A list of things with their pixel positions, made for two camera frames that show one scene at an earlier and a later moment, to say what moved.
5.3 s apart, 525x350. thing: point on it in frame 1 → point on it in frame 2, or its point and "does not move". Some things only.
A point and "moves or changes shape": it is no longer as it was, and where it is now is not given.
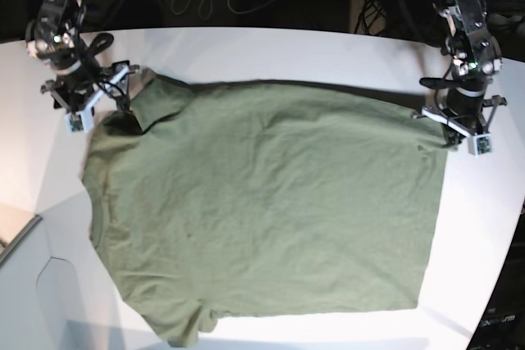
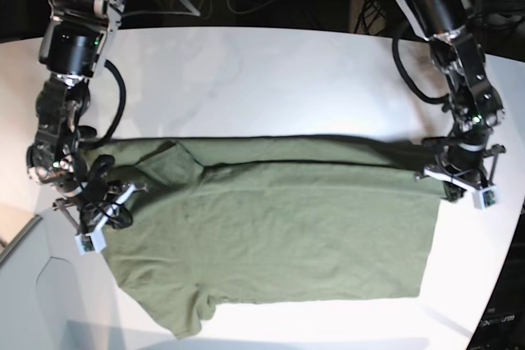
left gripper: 79,87 → 101,203
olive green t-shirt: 235,201 moves or changes shape
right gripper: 471,125 → 466,165
